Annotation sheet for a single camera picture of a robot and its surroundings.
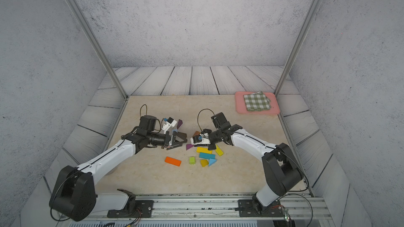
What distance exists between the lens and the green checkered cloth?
3.73ft

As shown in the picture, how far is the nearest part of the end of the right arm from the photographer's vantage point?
2.09 feet

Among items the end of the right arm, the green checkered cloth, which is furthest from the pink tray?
the end of the right arm

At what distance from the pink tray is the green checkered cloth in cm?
1

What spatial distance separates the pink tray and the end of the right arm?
1.41ft

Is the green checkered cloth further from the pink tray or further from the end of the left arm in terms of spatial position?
the end of the left arm

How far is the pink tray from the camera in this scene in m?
1.13

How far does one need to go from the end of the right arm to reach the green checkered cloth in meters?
0.47
